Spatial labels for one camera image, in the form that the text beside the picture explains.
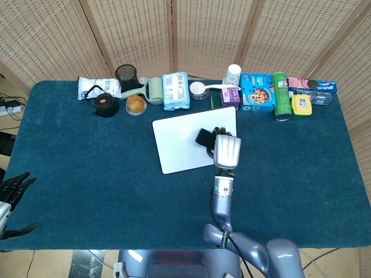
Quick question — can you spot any robot torso base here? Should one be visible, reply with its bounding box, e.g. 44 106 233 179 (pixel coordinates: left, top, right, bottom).
113 248 243 278

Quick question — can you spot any light blue tissue pack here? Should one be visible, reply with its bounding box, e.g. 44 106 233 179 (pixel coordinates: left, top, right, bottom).
161 71 191 112

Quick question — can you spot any pink and blue Oreo box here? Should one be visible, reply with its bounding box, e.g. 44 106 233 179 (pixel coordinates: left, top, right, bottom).
287 76 338 96

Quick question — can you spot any black mesh pen holder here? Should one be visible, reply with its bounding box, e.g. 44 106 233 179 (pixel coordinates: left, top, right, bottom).
115 64 141 93

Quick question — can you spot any clear plastic bottle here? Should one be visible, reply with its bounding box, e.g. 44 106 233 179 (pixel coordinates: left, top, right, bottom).
293 89 333 106

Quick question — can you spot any purple small box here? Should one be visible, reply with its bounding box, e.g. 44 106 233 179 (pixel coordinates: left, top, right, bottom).
220 87 242 107

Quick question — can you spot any green lint roller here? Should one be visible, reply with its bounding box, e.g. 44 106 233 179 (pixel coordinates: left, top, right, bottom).
120 76 165 105

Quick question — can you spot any white plastic spoon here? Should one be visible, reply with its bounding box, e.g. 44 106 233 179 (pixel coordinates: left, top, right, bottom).
191 83 242 94

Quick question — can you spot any blue cookie box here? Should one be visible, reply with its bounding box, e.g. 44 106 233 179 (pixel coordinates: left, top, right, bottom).
239 73 277 113

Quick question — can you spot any blue table cloth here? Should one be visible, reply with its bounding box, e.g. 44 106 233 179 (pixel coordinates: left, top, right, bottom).
0 79 365 251

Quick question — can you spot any bread in plastic cup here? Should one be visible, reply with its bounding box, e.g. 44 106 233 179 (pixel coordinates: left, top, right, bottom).
125 94 147 116

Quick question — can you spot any dark green small box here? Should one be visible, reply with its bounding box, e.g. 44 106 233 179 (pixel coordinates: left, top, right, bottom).
210 93 223 110

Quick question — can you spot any white snack bag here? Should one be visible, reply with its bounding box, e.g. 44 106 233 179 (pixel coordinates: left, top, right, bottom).
77 76 123 101

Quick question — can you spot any black cast iron teapot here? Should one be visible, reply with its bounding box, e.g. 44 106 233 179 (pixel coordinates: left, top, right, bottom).
85 85 120 119

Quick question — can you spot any white power strip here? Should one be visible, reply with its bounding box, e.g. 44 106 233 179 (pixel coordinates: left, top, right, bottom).
0 104 26 118

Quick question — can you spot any bamboo folding screen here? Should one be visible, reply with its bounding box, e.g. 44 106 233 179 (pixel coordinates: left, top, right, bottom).
0 0 371 192

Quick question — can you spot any white paper cup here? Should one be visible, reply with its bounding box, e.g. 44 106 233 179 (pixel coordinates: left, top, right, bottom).
223 64 242 87

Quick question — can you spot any white board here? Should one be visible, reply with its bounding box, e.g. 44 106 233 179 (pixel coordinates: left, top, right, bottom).
152 106 238 175

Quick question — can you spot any green chips can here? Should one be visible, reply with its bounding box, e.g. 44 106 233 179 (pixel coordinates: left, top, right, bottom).
271 72 293 122

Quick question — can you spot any black square block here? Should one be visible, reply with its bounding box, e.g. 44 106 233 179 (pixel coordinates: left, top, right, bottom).
195 128 217 148

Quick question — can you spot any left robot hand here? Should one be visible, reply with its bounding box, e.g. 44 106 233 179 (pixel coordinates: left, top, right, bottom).
0 171 38 240

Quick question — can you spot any clear glass bowl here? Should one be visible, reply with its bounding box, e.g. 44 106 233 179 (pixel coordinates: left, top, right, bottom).
189 81 210 101

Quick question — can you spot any yellow lidded container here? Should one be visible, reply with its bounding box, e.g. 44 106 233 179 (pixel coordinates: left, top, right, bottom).
290 94 314 120

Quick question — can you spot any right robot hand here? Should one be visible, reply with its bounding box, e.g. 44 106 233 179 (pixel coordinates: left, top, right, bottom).
204 126 242 169

